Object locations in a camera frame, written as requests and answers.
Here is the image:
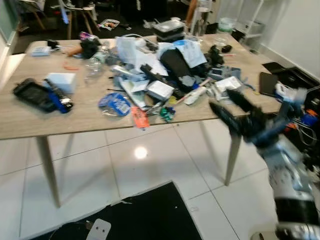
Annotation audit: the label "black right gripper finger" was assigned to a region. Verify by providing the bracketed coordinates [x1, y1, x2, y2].
[227, 88, 263, 121]
[209, 101, 249, 146]

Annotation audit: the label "white plastic packet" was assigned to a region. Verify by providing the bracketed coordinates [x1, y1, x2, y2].
[215, 76, 244, 94]

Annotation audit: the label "black phone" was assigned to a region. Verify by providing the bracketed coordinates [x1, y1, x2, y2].
[259, 72, 280, 97]

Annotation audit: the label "white tube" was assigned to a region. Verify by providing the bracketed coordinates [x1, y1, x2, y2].
[183, 86, 207, 106]

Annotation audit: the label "small green item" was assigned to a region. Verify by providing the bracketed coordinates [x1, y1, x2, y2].
[159, 107, 176, 124]

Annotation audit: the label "white and blue packet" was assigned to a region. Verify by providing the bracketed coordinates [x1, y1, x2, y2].
[172, 40, 208, 69]

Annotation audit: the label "small silver white box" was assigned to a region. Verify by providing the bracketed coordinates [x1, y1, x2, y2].
[146, 80, 175, 101]

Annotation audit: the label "large black pouch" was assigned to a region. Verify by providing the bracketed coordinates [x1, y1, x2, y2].
[160, 48, 199, 91]

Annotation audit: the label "clear glass jar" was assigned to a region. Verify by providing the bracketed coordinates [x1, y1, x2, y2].
[216, 17, 236, 46]

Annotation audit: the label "stacked plastic food containers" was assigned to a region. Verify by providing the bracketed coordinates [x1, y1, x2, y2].
[152, 19, 186, 44]

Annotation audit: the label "round blue plastic packet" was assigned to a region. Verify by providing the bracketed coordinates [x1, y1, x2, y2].
[98, 92, 132, 118]

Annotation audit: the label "white paper sheets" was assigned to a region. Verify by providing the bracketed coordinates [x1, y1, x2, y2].
[116, 36, 169, 76]

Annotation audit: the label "black floor mat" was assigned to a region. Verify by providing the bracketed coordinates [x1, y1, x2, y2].
[30, 181, 202, 240]

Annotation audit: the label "clear plastic bottle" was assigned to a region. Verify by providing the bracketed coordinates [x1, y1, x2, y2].
[84, 50, 109, 81]

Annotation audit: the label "black bundled object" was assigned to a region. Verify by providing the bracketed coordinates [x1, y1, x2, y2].
[79, 37, 101, 60]

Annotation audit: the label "white cardboard box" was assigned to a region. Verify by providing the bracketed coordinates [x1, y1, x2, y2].
[45, 72, 78, 95]

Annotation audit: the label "black and blue tool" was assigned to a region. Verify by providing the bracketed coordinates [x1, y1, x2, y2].
[44, 80, 75, 115]

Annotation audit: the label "wooden chair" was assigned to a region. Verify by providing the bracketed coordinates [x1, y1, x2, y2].
[59, 0, 99, 37]

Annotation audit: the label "light wood table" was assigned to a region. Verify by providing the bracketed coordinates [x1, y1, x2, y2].
[0, 32, 301, 208]

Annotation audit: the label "black plastic tray case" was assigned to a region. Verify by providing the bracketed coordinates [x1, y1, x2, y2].
[12, 78, 57, 114]

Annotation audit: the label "small flat white box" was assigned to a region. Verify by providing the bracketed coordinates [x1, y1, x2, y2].
[31, 46, 52, 57]

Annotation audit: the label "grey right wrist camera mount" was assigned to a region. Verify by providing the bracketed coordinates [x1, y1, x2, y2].
[274, 87, 308, 132]

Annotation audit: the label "white wire rack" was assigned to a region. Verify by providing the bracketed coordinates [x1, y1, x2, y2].
[240, 0, 267, 49]

